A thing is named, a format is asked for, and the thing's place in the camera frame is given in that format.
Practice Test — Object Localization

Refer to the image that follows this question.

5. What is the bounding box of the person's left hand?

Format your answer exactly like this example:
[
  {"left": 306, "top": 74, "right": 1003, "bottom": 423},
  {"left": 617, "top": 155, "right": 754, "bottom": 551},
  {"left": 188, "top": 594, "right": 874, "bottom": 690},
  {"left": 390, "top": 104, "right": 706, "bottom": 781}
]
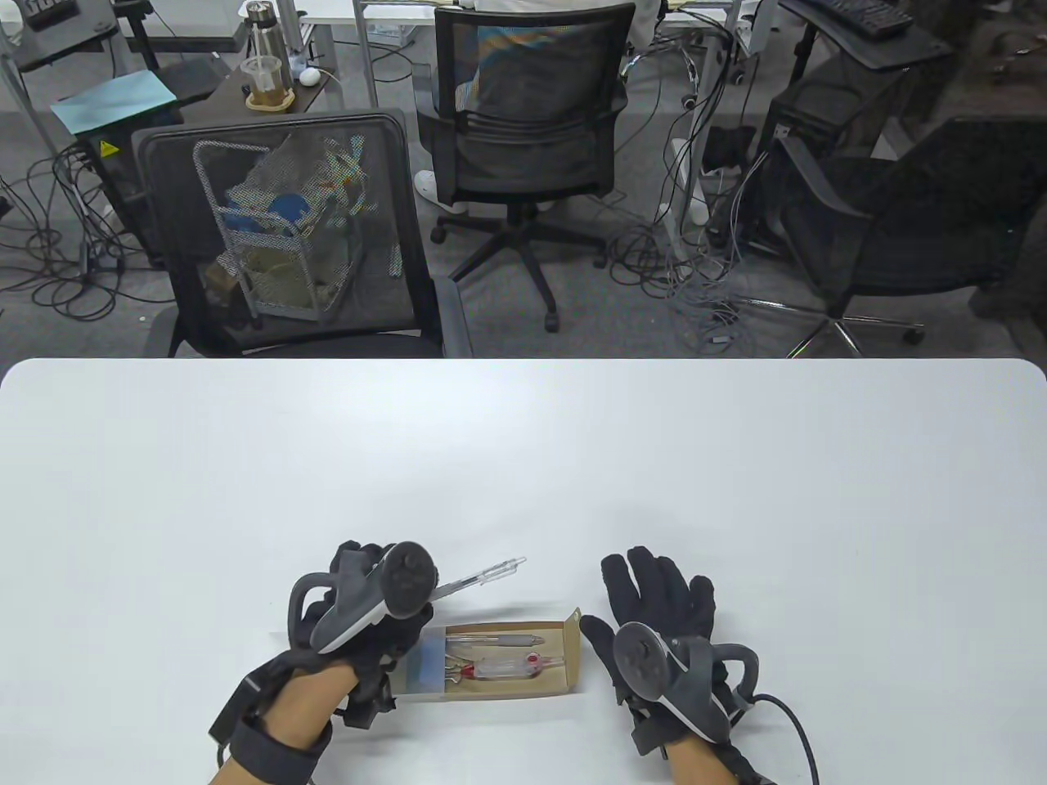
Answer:
[{"left": 282, "top": 540, "right": 434, "bottom": 729}]

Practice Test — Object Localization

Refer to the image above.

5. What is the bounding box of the person's right hand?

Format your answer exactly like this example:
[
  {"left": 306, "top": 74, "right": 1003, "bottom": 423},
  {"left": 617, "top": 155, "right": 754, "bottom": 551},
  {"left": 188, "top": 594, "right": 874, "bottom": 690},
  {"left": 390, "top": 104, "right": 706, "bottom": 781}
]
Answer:
[{"left": 579, "top": 546, "right": 766, "bottom": 757}]

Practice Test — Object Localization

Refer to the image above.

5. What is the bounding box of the blue binder clip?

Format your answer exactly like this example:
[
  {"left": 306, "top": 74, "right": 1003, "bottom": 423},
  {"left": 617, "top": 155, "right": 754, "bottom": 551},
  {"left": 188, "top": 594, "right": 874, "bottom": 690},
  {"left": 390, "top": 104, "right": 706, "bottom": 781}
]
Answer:
[{"left": 409, "top": 642, "right": 475, "bottom": 692}]

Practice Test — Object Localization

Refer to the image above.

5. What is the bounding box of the clear grey-grip retractable pen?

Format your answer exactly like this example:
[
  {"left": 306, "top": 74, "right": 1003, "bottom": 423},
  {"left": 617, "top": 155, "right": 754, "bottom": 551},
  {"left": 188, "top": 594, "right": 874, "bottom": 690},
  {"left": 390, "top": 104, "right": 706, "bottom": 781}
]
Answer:
[{"left": 429, "top": 558, "right": 528, "bottom": 604}]

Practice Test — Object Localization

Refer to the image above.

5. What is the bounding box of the slim grey retractable pen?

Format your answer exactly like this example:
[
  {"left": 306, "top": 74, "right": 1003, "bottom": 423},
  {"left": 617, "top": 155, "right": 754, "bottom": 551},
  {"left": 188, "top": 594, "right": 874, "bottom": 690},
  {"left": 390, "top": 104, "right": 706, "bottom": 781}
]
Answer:
[{"left": 446, "top": 632, "right": 547, "bottom": 649}]

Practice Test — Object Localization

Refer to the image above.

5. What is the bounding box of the beige pull-out pencil case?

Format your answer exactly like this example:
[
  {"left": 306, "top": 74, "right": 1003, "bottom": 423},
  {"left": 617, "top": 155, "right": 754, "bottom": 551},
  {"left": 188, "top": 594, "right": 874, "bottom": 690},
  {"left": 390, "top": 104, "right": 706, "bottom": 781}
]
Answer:
[{"left": 270, "top": 607, "right": 583, "bottom": 702}]

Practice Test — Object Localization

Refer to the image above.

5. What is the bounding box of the clear red correction pen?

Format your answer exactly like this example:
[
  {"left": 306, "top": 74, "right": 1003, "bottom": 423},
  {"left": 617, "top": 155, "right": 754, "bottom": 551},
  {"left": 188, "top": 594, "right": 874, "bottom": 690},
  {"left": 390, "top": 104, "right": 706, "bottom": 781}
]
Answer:
[{"left": 458, "top": 653, "right": 567, "bottom": 681}]

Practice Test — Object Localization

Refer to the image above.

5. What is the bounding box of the person's left forearm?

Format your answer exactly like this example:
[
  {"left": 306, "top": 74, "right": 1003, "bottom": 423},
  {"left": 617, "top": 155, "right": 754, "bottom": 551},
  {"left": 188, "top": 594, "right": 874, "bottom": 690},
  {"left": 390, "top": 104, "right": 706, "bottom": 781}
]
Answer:
[{"left": 209, "top": 654, "right": 361, "bottom": 785}]

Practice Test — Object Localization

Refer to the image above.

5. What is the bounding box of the person's right forearm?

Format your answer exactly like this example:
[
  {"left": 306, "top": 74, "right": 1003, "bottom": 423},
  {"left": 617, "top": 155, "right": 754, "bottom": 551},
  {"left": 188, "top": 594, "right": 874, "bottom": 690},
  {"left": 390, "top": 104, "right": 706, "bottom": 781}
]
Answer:
[{"left": 663, "top": 736, "right": 778, "bottom": 785}]

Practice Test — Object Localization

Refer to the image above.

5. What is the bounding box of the grey hand tracker controller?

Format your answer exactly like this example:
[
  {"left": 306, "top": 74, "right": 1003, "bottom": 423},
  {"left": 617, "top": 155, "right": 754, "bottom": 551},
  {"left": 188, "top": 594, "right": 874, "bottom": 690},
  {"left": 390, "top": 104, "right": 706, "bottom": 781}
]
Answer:
[
  {"left": 286, "top": 541, "right": 440, "bottom": 655},
  {"left": 613, "top": 621, "right": 763, "bottom": 743}
]

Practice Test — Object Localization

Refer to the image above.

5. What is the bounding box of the black mesh-back chair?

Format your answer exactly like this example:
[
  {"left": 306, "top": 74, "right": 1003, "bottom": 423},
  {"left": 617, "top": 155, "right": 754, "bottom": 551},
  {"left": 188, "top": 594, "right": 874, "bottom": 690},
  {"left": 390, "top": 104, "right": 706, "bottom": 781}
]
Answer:
[{"left": 133, "top": 109, "right": 474, "bottom": 359}]

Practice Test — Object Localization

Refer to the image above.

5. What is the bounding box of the black cabinet yellow label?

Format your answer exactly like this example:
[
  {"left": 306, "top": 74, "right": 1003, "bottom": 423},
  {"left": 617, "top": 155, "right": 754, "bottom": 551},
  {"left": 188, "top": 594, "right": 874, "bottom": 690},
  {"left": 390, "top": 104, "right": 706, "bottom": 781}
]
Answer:
[{"left": 82, "top": 131, "right": 173, "bottom": 267}]

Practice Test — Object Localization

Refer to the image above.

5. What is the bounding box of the black swivel office chair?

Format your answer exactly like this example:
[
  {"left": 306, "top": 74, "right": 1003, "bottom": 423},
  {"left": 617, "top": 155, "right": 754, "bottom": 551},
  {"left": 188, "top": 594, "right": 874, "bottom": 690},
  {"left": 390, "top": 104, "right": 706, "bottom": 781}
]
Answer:
[{"left": 416, "top": 4, "right": 631, "bottom": 334}]

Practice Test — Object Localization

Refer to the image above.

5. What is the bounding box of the black chair chrome base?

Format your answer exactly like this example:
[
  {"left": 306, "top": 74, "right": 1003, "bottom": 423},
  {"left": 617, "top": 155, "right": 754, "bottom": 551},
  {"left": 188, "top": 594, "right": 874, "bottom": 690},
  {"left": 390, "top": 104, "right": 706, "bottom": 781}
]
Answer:
[{"left": 732, "top": 114, "right": 1047, "bottom": 359}]

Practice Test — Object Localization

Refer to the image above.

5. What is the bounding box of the dark brown side desk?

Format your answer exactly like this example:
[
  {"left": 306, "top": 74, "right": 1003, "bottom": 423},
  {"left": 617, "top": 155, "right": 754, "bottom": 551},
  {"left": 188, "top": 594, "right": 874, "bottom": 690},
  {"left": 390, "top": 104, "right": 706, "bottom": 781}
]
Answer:
[{"left": 209, "top": 61, "right": 328, "bottom": 123}]

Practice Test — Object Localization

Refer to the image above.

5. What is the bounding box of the clear plastic cup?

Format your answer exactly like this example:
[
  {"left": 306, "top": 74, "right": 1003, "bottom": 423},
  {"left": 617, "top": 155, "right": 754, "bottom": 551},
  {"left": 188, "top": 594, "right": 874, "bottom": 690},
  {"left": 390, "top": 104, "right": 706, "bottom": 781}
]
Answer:
[{"left": 240, "top": 56, "right": 287, "bottom": 105}]

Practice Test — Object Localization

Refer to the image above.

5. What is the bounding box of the black flat tray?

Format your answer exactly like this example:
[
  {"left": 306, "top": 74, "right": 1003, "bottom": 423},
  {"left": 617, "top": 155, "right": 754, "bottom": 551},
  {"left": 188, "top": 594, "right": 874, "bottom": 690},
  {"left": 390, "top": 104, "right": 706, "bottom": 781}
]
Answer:
[{"left": 155, "top": 59, "right": 230, "bottom": 103}]

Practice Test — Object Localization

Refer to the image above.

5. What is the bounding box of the teal folder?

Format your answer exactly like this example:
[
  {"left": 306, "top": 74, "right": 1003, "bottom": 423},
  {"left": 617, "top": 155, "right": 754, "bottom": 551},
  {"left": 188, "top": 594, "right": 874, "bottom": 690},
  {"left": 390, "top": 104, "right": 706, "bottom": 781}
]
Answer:
[{"left": 51, "top": 70, "right": 178, "bottom": 136}]

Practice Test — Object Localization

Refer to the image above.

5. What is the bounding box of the steel water bottle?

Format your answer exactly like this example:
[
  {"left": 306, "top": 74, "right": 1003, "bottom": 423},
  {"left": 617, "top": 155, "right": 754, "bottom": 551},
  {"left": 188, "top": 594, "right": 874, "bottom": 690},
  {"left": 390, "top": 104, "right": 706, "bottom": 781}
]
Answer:
[{"left": 245, "top": 2, "right": 283, "bottom": 66}]

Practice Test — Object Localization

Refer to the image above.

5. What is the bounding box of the black keyboard desk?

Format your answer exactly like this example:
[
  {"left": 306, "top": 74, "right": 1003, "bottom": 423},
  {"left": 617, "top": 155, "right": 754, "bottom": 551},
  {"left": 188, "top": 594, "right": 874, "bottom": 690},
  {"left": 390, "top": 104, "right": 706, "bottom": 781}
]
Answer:
[{"left": 777, "top": 0, "right": 958, "bottom": 70}]

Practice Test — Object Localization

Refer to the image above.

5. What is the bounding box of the black stand desk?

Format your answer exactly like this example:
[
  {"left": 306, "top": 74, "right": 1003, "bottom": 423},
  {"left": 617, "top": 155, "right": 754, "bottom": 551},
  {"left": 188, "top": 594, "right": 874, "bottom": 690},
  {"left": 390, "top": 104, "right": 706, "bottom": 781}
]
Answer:
[{"left": 16, "top": 0, "right": 119, "bottom": 70}]

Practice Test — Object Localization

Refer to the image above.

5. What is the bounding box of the black keyboard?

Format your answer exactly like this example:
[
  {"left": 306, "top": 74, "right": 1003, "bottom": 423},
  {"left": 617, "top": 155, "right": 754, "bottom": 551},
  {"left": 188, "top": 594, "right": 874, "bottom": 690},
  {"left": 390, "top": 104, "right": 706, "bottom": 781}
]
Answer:
[{"left": 806, "top": 0, "right": 913, "bottom": 40}]

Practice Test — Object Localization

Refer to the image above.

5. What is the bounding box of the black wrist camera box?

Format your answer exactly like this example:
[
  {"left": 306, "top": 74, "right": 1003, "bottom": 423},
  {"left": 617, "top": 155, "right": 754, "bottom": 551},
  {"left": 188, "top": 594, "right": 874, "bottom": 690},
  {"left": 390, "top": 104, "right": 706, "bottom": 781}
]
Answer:
[{"left": 209, "top": 658, "right": 279, "bottom": 741}]

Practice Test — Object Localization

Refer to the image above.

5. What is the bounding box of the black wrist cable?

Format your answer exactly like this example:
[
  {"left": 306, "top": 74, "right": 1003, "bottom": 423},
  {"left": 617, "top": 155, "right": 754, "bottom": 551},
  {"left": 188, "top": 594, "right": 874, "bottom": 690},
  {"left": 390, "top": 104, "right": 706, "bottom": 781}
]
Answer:
[{"left": 753, "top": 693, "right": 819, "bottom": 785}]

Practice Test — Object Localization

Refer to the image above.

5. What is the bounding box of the tangle of grey floor cables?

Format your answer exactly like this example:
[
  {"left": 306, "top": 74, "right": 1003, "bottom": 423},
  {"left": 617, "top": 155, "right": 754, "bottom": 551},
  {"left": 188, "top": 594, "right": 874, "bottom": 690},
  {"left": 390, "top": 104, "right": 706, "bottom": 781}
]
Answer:
[{"left": 609, "top": 221, "right": 786, "bottom": 352}]

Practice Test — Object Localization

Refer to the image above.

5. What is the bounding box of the white wire mesh cart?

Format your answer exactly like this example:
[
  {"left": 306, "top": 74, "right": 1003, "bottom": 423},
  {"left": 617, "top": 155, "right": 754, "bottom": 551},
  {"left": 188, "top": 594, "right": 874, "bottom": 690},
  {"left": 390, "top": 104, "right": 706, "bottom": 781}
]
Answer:
[{"left": 193, "top": 135, "right": 381, "bottom": 324}]

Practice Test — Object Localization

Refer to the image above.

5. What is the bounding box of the tangle of black floor cables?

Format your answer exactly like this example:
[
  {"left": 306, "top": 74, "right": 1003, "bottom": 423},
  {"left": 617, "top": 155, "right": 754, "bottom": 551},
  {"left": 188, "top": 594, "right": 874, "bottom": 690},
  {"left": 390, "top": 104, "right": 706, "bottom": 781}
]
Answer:
[{"left": 0, "top": 139, "right": 177, "bottom": 324}]

